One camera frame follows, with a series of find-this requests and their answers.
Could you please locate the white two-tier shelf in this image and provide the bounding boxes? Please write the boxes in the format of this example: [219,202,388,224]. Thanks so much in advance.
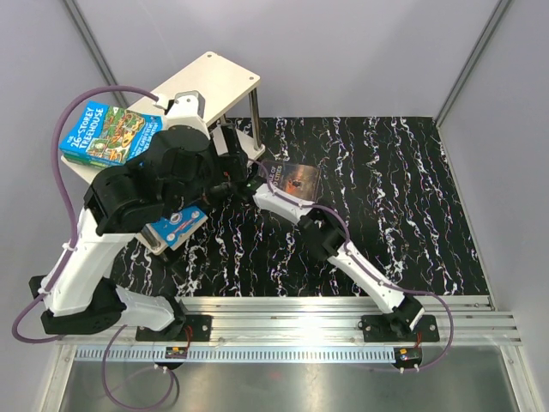
[61,51,265,255]

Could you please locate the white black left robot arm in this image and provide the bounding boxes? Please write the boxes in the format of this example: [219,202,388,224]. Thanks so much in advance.
[29,90,221,341]

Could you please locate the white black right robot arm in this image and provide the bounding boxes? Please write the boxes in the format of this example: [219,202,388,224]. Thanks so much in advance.
[207,123,425,341]

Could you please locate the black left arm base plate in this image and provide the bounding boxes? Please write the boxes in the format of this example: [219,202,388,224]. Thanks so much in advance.
[135,314,213,342]

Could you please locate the blue paperback book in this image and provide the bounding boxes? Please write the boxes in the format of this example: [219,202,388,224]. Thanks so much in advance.
[151,206,208,252]

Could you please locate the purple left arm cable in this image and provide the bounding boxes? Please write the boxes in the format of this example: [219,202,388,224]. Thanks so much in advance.
[11,84,181,408]

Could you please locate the aluminium rail frame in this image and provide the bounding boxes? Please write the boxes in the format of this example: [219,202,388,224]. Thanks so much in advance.
[39,296,548,411]

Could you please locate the dark tale of two cities book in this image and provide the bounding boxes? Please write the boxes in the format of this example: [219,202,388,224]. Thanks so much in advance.
[262,160,320,201]

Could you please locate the blue 26-storey treehouse book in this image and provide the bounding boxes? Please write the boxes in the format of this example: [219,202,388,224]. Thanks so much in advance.
[59,101,163,168]

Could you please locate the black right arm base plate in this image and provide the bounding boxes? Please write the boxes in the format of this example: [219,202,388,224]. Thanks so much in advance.
[358,315,440,343]

